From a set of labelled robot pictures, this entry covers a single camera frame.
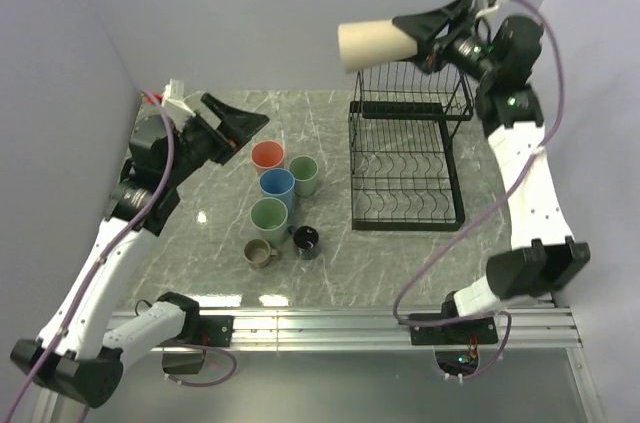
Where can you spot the aluminium mounting rail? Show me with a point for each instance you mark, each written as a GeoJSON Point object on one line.
{"type": "Point", "coordinates": [358, 365]}

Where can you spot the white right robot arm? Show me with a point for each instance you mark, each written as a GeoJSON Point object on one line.
{"type": "Point", "coordinates": [497, 43]}

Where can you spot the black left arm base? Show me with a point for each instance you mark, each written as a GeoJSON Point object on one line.
{"type": "Point", "coordinates": [217, 330]}

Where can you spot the black wire dish rack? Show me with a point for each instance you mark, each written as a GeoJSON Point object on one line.
{"type": "Point", "coordinates": [402, 166]}

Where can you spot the beige plastic tumbler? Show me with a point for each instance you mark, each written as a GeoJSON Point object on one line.
{"type": "Point", "coordinates": [363, 45]}

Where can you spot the small green plastic tumbler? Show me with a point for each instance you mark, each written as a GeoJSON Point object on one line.
{"type": "Point", "coordinates": [305, 171]}

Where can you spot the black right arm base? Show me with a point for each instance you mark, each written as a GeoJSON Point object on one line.
{"type": "Point", "coordinates": [477, 331]}

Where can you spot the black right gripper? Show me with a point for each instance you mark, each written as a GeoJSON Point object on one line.
{"type": "Point", "coordinates": [425, 25]}

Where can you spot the olive ceramic mug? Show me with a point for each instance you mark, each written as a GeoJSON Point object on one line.
{"type": "Point", "coordinates": [258, 253]}

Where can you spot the blue plastic tumbler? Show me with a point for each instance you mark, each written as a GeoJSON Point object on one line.
{"type": "Point", "coordinates": [278, 183]}

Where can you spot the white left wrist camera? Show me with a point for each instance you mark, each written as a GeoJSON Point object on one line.
{"type": "Point", "coordinates": [176, 98]}

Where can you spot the dark blue ceramic mug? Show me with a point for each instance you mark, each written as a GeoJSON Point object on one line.
{"type": "Point", "coordinates": [306, 242]}

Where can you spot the pink plastic tumbler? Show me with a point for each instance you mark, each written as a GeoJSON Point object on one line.
{"type": "Point", "coordinates": [266, 155]}

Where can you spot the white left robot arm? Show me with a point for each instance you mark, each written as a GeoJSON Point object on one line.
{"type": "Point", "coordinates": [75, 355]}

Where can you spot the large green plastic tumbler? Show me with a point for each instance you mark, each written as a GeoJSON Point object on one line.
{"type": "Point", "coordinates": [269, 216]}

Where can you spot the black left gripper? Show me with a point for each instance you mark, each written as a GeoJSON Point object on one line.
{"type": "Point", "coordinates": [234, 130]}

